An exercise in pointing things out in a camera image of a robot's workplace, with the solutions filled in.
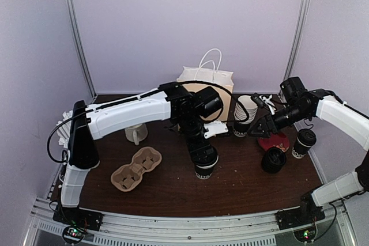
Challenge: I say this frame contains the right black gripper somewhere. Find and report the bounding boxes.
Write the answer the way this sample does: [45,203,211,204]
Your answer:
[248,103,310,138]

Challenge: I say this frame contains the stack of paper cups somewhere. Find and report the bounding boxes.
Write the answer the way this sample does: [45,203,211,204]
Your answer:
[233,95,258,138]

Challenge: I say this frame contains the black paper coffee cup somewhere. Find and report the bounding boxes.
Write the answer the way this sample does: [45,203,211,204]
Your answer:
[292,139,313,159]
[194,163,216,180]

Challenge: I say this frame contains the stack of black lids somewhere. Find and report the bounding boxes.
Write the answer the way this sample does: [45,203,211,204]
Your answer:
[261,147,287,174]

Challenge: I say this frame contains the clear glass pitcher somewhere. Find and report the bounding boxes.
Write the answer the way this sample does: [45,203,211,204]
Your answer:
[125,123,148,146]

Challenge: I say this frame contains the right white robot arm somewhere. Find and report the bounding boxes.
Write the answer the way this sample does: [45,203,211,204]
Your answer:
[247,77,368,224]

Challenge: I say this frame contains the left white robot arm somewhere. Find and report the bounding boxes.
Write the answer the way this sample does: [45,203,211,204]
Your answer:
[58,82,228,225]

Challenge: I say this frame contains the brown paper takeout bag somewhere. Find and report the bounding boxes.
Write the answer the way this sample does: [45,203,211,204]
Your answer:
[176,48,234,122]

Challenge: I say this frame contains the red patterned plate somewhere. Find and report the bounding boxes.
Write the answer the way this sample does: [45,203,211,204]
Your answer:
[257,132,290,152]

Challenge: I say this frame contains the cardboard cup carrier tray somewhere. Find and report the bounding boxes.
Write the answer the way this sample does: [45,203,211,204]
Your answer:
[110,146,162,192]

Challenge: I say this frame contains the white cup holding straws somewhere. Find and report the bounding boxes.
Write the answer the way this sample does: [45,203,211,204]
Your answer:
[92,154,100,168]

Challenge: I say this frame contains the bundle of wrapped straws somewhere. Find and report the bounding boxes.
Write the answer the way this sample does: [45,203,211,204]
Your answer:
[57,110,73,150]

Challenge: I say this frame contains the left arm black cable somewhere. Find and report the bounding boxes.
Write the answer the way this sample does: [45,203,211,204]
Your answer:
[47,80,250,164]

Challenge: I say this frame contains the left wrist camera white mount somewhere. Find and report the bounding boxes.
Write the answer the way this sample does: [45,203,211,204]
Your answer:
[204,120,228,139]

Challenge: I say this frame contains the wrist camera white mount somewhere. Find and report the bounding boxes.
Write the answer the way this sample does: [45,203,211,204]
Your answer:
[251,93,277,115]
[204,120,228,139]

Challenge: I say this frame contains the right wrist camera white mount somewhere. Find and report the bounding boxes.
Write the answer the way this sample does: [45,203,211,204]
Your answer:
[251,93,277,115]

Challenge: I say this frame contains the aluminium front rail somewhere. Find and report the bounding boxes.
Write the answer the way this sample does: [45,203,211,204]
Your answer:
[21,198,358,245]

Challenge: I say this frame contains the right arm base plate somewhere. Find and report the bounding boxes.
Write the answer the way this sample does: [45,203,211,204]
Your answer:
[275,207,325,230]

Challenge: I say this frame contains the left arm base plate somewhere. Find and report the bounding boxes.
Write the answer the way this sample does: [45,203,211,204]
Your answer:
[52,206,103,231]

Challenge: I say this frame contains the left aluminium corner post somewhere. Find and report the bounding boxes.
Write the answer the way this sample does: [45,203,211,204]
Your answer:
[65,0,97,99]

